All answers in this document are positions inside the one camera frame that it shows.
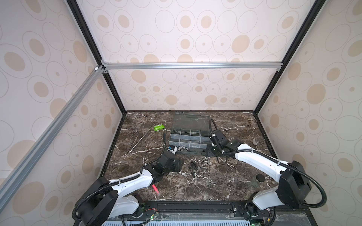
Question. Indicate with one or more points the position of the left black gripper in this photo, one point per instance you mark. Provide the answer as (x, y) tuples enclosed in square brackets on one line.
[(177, 165)]

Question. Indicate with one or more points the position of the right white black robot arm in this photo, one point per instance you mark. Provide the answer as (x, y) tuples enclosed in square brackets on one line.
[(294, 184)]

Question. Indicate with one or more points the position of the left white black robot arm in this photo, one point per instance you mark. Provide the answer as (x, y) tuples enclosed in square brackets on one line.
[(105, 199)]

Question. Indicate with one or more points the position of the pink marker pen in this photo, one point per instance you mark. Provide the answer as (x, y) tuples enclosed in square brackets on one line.
[(156, 190)]

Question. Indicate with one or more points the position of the clear grey compartment organizer box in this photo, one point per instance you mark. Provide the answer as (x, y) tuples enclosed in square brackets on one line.
[(190, 134)]

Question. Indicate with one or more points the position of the green snack packet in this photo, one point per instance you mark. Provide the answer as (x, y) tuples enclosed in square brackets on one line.
[(159, 127)]

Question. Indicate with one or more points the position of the metal tongs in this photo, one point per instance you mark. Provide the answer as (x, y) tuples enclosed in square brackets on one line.
[(136, 143)]

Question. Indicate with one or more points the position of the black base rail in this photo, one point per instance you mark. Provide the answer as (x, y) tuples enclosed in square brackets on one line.
[(192, 213)]

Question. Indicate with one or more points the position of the aluminium frame bar back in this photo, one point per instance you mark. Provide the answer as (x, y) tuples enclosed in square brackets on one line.
[(202, 65)]

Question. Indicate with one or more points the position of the aluminium frame bar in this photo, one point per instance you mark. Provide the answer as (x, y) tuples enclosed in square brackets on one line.
[(202, 65), (23, 169)]

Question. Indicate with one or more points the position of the aluminium frame bar left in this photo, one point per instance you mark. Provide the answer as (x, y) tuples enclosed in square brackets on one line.
[(23, 169)]

